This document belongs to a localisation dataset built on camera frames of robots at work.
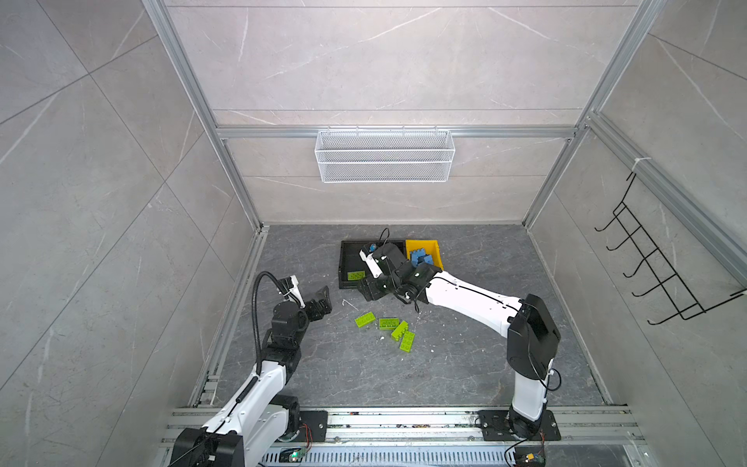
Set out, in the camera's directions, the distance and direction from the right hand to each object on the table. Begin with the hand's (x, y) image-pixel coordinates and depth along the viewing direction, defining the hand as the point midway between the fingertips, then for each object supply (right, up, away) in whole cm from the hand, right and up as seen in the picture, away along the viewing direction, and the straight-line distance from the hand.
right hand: (366, 281), depth 85 cm
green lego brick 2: (+7, -14, +5) cm, 16 cm away
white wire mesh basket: (+6, +43, +15) cm, 46 cm away
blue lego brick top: (+19, +7, +19) cm, 27 cm away
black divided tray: (-6, +3, +18) cm, 19 cm away
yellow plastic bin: (+23, +10, +21) cm, 33 cm away
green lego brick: (-1, -13, +7) cm, 15 cm away
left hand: (-16, -1, -1) cm, 16 cm away
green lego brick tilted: (+10, -15, +3) cm, 19 cm away
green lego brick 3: (+12, -19, +3) cm, 23 cm away
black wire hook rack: (+67, -1, -27) cm, 72 cm away
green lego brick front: (-4, 0, +16) cm, 16 cm away
